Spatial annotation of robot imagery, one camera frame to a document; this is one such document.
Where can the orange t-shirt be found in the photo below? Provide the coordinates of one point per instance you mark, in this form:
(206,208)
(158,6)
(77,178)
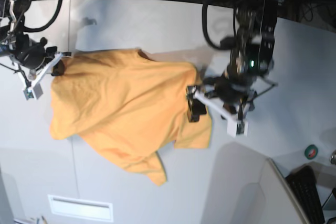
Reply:
(126,106)

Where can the metal knob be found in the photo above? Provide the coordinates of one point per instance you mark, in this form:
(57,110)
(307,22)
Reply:
(333,158)

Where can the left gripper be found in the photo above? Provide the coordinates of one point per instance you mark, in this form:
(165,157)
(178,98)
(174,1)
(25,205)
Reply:
(232,88)

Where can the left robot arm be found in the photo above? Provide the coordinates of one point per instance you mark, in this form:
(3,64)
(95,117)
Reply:
(251,49)

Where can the grey side panel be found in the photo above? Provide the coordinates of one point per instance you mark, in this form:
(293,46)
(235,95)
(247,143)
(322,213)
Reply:
(270,200)

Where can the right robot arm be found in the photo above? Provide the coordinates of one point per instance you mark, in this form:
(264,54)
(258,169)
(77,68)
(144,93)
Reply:
(15,11)

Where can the green tape roll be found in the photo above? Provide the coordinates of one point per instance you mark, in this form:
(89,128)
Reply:
(311,152)

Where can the black keyboard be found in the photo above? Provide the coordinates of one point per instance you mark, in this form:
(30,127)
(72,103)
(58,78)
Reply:
(303,185)

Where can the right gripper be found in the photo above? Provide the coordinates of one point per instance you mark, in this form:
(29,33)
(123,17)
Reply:
(33,54)

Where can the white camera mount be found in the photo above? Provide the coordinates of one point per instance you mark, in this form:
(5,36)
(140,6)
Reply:
(236,122)
(31,82)

